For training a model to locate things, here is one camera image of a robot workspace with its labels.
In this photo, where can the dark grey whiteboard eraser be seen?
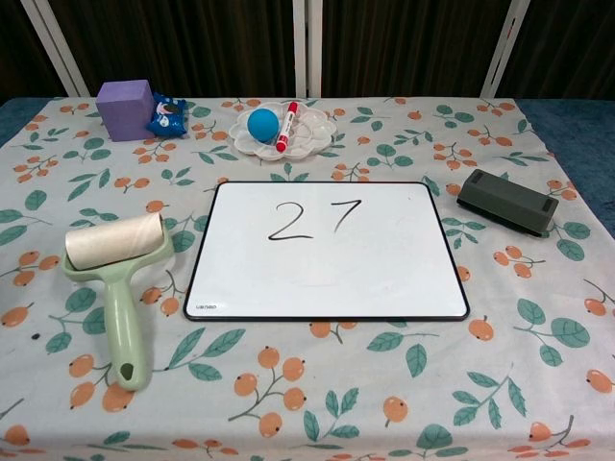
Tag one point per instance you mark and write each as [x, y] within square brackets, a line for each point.
[504, 199]

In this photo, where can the white dry-erase board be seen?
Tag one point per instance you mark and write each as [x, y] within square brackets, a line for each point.
[331, 269]

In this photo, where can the red marker pen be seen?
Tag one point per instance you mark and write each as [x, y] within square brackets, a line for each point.
[286, 126]

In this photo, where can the white flower-shaped palette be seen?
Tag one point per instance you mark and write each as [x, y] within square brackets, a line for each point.
[307, 139]

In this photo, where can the blue ball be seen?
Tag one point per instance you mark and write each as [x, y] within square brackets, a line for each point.
[263, 126]

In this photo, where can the floral print tablecloth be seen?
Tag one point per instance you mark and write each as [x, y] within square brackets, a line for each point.
[307, 374]

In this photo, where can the blue snack packet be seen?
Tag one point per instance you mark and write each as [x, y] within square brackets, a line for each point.
[168, 117]

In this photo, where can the green lint roller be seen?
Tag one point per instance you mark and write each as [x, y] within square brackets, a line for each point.
[115, 274]

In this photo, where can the purple foam block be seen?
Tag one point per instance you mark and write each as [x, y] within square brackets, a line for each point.
[126, 111]

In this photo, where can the white frame post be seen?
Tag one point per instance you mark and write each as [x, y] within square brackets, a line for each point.
[503, 48]
[307, 48]
[55, 48]

